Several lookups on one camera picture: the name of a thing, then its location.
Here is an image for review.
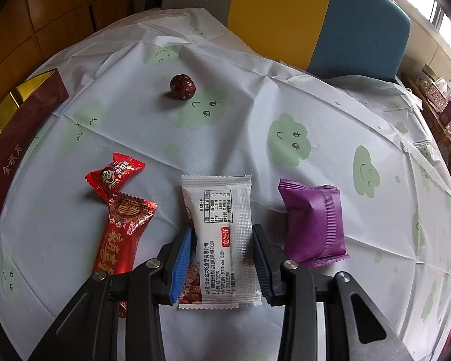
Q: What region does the small red cartoon candy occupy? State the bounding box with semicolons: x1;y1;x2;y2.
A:
84;152;146;202

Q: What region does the grey yellow blue chair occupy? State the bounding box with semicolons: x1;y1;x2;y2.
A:
161;0;412;81

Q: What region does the long red candy packet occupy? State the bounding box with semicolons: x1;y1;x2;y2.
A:
92;192;158;319

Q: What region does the maroon box with gold interior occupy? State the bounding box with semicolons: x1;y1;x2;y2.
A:
0;68;70;262

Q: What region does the glittery pink box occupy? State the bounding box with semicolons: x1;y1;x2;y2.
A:
423;85;448;111

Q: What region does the window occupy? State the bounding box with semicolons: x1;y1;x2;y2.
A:
364;0;451;57

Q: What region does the narrow white snack packet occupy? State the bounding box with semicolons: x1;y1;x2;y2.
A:
178;174;262;310

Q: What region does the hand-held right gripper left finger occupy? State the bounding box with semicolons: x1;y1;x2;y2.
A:
28;227;195;361

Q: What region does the purple snack packet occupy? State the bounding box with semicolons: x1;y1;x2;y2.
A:
278;178;350;269

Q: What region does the wooden cabinet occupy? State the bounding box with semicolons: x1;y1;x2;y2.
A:
0;0;147;121

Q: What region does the pale green box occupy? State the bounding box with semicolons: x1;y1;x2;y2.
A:
417;66;437;87

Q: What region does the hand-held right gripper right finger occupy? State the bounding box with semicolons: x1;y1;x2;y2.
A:
252;224;414;361

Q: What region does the red date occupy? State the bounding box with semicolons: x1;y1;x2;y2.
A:
169;74;196;101

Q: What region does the white tablecloth with green clouds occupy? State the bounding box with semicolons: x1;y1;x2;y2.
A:
0;8;451;361

